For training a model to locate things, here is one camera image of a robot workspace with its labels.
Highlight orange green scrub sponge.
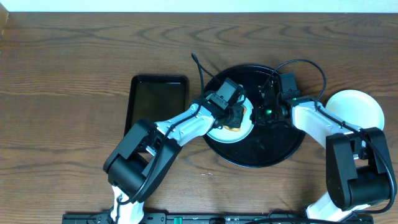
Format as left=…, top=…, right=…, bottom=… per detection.
left=223, top=106, right=247, bottom=132

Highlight light blue plate top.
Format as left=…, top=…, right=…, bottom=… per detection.
left=206, top=96, right=254, bottom=144

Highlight light blue plate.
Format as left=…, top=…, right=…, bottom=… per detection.
left=326, top=90, right=385, bottom=130
left=206, top=96, right=254, bottom=144

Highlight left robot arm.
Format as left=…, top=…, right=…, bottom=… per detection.
left=103, top=99, right=254, bottom=223

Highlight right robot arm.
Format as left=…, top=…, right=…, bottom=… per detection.
left=254, top=90, right=397, bottom=223

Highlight black round tray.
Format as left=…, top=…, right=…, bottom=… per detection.
left=203, top=64, right=305, bottom=167

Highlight black rectangular tray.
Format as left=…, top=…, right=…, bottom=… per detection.
left=124, top=74, right=189, bottom=133

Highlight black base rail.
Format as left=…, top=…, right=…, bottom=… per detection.
left=61, top=212, right=374, bottom=224

